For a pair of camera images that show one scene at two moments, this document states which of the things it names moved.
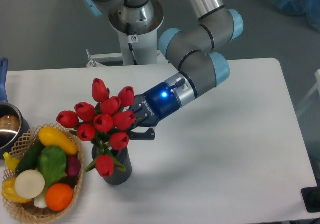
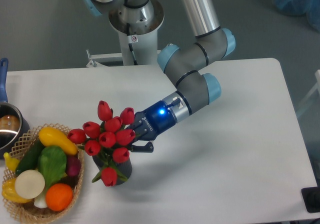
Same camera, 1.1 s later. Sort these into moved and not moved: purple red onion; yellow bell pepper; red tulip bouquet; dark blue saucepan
Moved: red tulip bouquet
Not moved: purple red onion; yellow bell pepper; dark blue saucepan
